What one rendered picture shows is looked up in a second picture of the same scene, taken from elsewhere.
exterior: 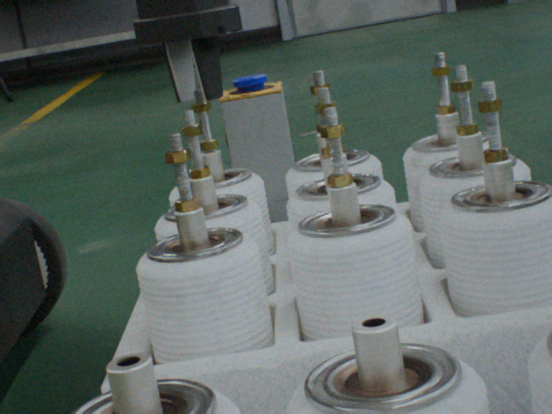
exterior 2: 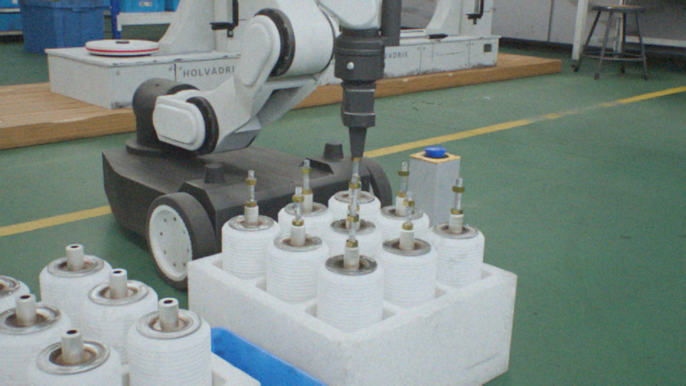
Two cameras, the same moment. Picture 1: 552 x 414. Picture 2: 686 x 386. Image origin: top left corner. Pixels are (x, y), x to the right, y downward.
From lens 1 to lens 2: 0.89 m
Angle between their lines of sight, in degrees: 41
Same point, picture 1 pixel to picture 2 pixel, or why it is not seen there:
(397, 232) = (298, 257)
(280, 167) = (428, 204)
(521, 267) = (326, 300)
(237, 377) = (220, 284)
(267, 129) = (426, 181)
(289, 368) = (235, 291)
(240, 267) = (248, 240)
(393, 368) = (113, 289)
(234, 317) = (240, 260)
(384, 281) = (283, 276)
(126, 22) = not seen: outside the picture
